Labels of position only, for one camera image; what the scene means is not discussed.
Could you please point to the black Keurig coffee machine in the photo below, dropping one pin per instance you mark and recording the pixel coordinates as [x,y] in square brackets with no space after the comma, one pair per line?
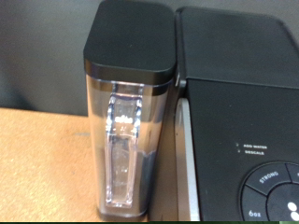
[233,109]

